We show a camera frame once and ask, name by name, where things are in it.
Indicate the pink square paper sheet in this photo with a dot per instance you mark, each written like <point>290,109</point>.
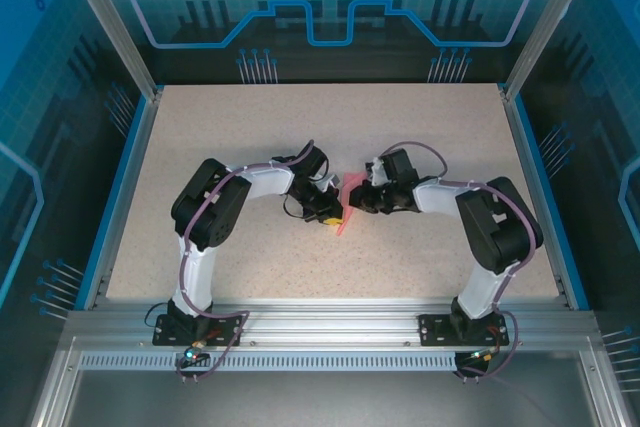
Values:
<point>347,212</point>

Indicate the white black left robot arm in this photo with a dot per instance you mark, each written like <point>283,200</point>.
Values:
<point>197,277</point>

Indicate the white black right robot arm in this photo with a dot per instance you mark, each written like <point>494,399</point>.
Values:
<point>477,292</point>

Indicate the small green LED module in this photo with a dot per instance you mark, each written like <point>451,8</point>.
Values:
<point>482,355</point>
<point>192,354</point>

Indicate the aluminium cross rail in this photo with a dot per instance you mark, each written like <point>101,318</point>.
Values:
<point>325,317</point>

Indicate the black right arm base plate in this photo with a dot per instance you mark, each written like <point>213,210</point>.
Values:
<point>435,329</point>

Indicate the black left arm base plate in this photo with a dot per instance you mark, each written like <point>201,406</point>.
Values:
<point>225,329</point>

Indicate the aluminium tray frame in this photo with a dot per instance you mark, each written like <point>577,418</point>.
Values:
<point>320,397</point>

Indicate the aluminium corner post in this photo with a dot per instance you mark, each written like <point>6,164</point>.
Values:
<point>115,22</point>
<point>544,22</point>

